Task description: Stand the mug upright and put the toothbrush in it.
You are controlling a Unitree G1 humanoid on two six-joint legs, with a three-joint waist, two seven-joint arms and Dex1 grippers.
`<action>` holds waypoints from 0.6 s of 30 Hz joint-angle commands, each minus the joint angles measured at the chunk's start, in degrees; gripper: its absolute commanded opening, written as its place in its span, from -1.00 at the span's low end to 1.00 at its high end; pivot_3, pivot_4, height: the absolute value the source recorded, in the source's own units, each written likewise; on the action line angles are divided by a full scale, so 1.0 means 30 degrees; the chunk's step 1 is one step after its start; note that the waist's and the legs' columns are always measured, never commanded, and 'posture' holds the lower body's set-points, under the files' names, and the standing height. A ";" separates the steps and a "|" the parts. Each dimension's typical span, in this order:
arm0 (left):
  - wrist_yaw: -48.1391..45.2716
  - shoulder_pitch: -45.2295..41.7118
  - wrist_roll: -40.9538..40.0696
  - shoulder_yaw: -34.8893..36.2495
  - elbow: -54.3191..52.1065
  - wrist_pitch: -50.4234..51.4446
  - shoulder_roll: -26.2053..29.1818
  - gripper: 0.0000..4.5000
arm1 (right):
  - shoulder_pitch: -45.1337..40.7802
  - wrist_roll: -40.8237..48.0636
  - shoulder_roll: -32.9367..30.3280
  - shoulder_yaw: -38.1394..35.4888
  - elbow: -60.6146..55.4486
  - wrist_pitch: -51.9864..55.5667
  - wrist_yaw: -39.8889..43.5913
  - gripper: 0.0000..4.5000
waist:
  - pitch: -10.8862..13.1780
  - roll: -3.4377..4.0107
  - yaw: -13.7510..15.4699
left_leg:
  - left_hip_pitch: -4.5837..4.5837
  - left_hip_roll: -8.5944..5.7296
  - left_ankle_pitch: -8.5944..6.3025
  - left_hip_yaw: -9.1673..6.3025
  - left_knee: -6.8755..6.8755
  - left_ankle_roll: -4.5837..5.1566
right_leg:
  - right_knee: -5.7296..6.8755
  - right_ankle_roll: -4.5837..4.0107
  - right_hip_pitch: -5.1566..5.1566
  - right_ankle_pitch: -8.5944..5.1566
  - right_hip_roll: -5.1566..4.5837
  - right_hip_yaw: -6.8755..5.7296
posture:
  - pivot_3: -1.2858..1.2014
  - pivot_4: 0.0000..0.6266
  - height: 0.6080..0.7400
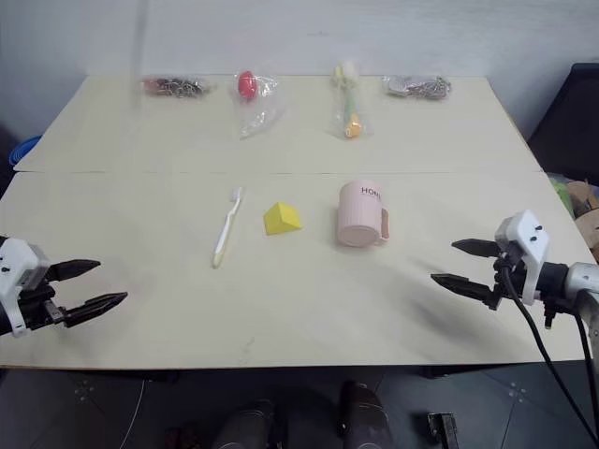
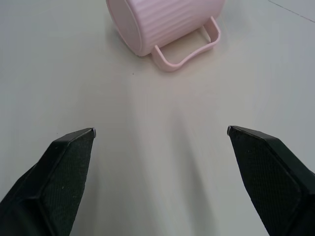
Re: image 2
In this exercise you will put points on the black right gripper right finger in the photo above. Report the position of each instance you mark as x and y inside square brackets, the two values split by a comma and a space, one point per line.
[270, 177]

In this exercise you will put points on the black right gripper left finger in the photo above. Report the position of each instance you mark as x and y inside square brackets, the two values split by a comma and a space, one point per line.
[56, 177]

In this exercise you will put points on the pink ribbed plastic cup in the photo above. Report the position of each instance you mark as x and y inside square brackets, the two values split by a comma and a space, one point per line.
[157, 22]

